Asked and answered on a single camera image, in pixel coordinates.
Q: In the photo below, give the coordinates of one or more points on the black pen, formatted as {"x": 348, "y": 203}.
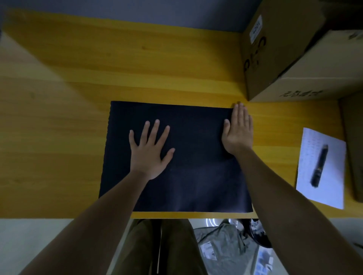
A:
{"x": 319, "y": 165}

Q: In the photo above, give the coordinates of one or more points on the black rod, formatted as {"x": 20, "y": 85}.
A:
{"x": 358, "y": 245}

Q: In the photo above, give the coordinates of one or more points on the person's left hand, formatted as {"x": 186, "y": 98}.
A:
{"x": 147, "y": 158}

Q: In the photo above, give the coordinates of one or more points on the large printed cardboard box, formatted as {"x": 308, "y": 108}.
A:
{"x": 354, "y": 141}

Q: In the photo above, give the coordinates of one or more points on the person's right hand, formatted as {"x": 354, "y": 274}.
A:
{"x": 238, "y": 136}

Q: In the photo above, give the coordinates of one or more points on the person's right forearm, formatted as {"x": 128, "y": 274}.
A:
{"x": 283, "y": 212}

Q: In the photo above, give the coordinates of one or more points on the white paper sheet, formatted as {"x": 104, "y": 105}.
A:
{"x": 331, "y": 184}

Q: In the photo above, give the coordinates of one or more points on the white blue packet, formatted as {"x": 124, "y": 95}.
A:
{"x": 263, "y": 263}

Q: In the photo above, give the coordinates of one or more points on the yellow wooden table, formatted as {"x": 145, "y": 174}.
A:
{"x": 56, "y": 113}

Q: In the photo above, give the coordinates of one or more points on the olive trousers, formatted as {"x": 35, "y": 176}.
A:
{"x": 175, "y": 249}

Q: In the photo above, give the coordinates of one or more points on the grey plastic bag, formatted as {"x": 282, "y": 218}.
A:
{"x": 227, "y": 246}

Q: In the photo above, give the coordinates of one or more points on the person's left forearm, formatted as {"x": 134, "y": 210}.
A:
{"x": 85, "y": 232}

